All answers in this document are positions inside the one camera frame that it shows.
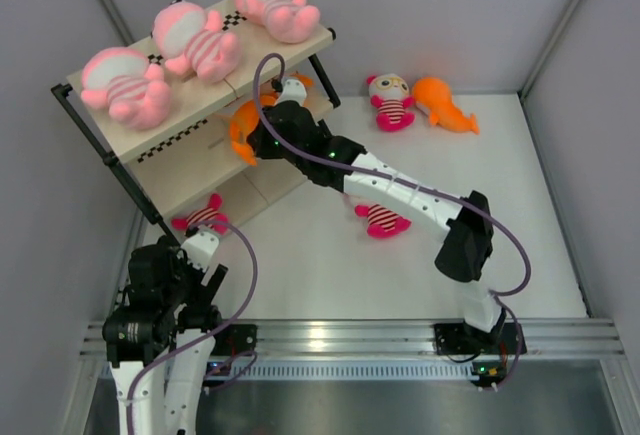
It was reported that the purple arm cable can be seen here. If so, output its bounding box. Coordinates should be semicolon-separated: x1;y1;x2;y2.
253;52;532;391
117;219;261;435

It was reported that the white slotted cable duct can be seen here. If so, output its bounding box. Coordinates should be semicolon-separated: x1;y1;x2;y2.
97;358;501;381

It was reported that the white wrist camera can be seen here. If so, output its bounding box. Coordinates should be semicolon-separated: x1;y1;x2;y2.
181;230;220;273
275;77;307;106

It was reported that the large orange plush whale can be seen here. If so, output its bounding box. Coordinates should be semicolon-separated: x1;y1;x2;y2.
412;77;480;134

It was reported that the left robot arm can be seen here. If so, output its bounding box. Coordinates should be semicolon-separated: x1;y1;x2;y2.
102;231;227;434

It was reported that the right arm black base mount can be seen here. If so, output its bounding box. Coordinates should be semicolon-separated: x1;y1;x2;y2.
434;322;528;357

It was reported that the small orange plush whale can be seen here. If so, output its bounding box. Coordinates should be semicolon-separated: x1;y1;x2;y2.
229;100;260;166

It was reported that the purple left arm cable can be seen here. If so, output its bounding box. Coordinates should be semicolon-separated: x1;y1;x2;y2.
117;219;261;435

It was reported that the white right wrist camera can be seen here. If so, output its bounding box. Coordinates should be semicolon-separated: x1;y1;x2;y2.
275;77;307;106

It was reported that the orange plush whale on shelf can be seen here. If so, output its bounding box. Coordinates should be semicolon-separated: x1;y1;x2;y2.
288;72;314;88

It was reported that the hot pink bear with glasses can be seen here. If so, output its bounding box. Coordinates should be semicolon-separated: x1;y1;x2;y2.
343;195;412;240

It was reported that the aluminium corner post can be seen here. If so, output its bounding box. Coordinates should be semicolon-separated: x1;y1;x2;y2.
74;0;136;49

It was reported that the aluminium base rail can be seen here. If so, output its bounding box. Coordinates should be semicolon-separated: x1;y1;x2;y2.
79;318;625;358

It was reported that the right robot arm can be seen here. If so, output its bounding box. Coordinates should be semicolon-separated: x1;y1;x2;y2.
246;100;506;352

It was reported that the beige three-tier black-frame shelf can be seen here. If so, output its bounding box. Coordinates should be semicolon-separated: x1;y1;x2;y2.
51;0;340;237

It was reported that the hot pink striped plush bear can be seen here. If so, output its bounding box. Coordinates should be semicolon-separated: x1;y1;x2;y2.
171;193;229;237

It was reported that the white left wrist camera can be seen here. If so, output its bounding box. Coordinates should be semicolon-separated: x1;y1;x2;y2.
181;230;220;273

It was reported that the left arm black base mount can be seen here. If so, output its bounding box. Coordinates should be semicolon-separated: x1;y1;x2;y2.
211;323;258;357

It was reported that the light pink plush bear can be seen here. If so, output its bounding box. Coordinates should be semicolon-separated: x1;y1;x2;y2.
233;0;320;44
151;0;242;83
81;47;171;130

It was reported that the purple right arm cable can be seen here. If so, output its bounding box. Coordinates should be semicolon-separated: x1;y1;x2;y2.
253;52;532;391

